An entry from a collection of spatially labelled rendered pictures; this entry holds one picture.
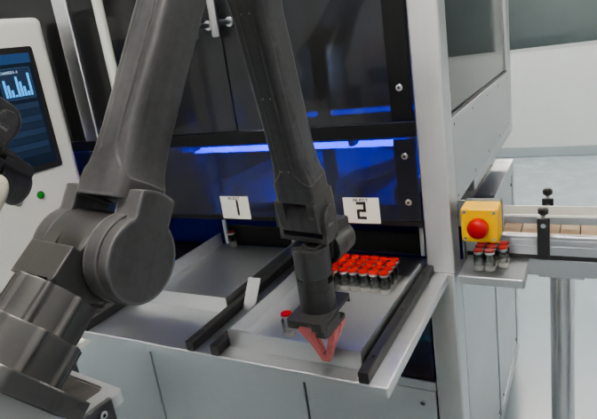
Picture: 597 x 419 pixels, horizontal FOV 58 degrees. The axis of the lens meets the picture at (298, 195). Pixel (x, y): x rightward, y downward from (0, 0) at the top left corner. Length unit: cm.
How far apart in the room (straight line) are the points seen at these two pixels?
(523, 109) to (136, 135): 537
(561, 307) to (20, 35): 144
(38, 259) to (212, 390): 128
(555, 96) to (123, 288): 540
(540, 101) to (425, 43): 467
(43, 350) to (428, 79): 84
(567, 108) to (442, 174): 464
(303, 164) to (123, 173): 31
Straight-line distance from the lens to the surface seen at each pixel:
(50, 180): 155
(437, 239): 116
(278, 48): 67
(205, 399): 177
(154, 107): 51
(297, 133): 71
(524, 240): 125
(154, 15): 53
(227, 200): 136
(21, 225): 152
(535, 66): 568
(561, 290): 133
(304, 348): 93
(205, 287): 128
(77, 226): 49
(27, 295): 46
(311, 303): 82
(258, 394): 162
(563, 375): 144
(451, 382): 133
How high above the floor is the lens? 139
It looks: 16 degrees down
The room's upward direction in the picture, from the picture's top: 8 degrees counter-clockwise
